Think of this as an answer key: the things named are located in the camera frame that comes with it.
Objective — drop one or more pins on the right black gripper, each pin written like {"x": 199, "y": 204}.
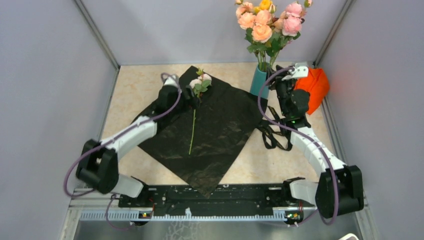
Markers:
{"x": 278, "y": 80}

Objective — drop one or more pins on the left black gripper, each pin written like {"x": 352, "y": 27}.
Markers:
{"x": 188, "y": 103}

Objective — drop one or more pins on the pale pink rose stem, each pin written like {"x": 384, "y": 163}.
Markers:
{"x": 199, "y": 86}

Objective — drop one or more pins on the black ribbon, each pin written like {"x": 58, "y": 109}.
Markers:
{"x": 268, "y": 133}

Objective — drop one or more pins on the black wrapping paper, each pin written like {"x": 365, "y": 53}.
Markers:
{"x": 218, "y": 144}

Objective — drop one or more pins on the peach double rose stem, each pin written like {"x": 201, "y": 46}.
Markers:
{"x": 269, "y": 17}

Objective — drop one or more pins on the light pink rose stem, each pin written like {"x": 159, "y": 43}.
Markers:
{"x": 277, "y": 41}

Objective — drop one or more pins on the pink flower bunch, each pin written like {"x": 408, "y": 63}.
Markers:
{"x": 292, "y": 18}

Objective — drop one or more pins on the yellow flower bunch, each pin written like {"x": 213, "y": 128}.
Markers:
{"x": 265, "y": 5}

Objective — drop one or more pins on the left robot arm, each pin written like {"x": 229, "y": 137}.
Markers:
{"x": 98, "y": 166}

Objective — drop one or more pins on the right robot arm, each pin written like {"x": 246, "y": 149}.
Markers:
{"x": 339, "y": 190}

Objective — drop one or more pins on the teal ceramic vase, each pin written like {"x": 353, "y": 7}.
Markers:
{"x": 259, "y": 77}

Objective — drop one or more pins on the peach rose stem in vase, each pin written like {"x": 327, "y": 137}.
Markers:
{"x": 256, "y": 32}

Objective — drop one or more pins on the orange cloth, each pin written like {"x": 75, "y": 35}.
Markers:
{"x": 317, "y": 85}

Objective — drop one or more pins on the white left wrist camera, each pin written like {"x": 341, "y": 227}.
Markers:
{"x": 172, "y": 80}

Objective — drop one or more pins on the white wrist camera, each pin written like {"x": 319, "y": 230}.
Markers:
{"x": 296, "y": 71}
{"x": 172, "y": 80}

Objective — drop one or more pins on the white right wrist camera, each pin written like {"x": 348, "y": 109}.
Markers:
{"x": 296, "y": 71}

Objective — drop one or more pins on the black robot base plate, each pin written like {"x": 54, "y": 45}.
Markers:
{"x": 227, "y": 200}

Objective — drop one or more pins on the right aluminium frame post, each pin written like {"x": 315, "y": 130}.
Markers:
{"x": 333, "y": 31}

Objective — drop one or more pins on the aluminium frame post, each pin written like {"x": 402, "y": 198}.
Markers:
{"x": 333, "y": 31}
{"x": 96, "y": 33}

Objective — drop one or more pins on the left aluminium frame post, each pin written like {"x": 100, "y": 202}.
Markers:
{"x": 96, "y": 33}

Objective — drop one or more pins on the grey cable duct rail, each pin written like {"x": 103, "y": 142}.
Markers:
{"x": 138, "y": 216}

